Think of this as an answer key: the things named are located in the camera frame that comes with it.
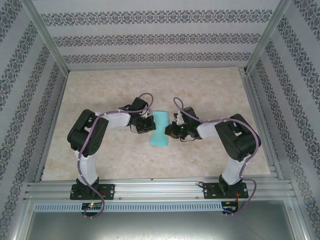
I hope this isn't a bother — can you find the aluminium side rail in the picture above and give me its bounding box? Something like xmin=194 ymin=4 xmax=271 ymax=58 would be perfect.
xmin=238 ymin=66 xmax=285 ymax=181
xmin=33 ymin=71 xmax=70 ymax=183

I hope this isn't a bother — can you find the long aluminium mounting rail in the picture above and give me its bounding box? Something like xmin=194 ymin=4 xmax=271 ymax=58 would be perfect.
xmin=23 ymin=176 xmax=298 ymax=201

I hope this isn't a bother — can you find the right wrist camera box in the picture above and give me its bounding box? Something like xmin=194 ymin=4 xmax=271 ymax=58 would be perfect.
xmin=174 ymin=111 xmax=185 ymax=125

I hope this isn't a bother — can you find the aluminium frame post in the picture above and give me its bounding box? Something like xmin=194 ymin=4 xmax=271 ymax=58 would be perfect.
xmin=19 ymin=0 xmax=70 ymax=73
xmin=243 ymin=0 xmax=292 ymax=73

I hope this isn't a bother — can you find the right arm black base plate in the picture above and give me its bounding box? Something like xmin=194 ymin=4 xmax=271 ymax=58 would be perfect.
xmin=202 ymin=181 xmax=250 ymax=200

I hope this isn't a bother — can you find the slotted grey cable duct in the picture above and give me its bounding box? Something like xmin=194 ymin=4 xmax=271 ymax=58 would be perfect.
xmin=33 ymin=201 xmax=223 ymax=212

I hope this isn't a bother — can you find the grey metal sheet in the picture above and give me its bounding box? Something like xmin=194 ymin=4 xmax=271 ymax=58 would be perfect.
xmin=24 ymin=211 xmax=308 ymax=240

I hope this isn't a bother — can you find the teal paper sheet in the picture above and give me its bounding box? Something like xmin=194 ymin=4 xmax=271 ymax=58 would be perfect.
xmin=149 ymin=109 xmax=171 ymax=147

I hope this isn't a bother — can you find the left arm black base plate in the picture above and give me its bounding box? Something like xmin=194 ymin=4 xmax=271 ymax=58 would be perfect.
xmin=69 ymin=183 xmax=116 ymax=201

